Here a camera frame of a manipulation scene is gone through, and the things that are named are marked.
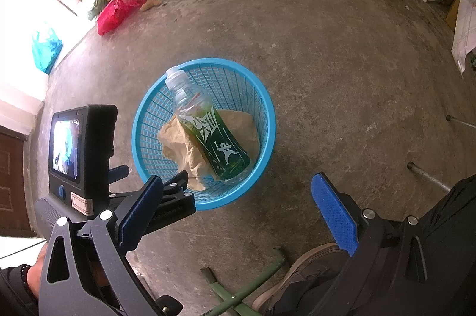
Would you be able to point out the person's left hand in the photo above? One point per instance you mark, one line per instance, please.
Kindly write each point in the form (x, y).
(36, 277)

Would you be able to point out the green label drink bottle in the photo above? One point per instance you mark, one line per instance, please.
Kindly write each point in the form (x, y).
(212, 137)

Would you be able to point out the floral tablecloth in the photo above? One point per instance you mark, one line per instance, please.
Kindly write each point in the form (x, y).
(465, 33)

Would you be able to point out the green metal frame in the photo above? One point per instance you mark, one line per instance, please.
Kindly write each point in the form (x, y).
(238, 297)

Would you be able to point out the green vegetables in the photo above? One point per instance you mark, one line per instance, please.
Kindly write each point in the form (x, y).
(96, 8)

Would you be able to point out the person's left forearm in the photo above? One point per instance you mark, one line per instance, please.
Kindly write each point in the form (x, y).
(11, 293)

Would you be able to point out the blue plastic mesh basket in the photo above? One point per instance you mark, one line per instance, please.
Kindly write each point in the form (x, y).
(230, 85)

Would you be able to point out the red plastic bag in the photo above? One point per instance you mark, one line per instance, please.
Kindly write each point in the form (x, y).
(115, 13)

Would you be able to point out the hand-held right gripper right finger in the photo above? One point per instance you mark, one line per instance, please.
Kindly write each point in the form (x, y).
(334, 212)

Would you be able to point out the brown paper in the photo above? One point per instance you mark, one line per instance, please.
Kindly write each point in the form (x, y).
(241, 126)

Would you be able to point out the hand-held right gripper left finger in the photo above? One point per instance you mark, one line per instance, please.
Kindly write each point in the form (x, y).
(139, 212)

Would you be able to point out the brown shoe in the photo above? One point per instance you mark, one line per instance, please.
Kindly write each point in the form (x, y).
(308, 264)

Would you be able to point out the teal plastic bag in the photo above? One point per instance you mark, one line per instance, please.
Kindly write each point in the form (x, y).
(46, 52)

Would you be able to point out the brown wooden door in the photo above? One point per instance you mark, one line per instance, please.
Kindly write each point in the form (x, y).
(13, 182)

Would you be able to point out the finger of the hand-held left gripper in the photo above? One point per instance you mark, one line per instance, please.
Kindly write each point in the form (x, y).
(174, 208)
(117, 174)

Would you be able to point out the metal tube frame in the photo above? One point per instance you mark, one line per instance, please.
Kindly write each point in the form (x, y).
(427, 176)

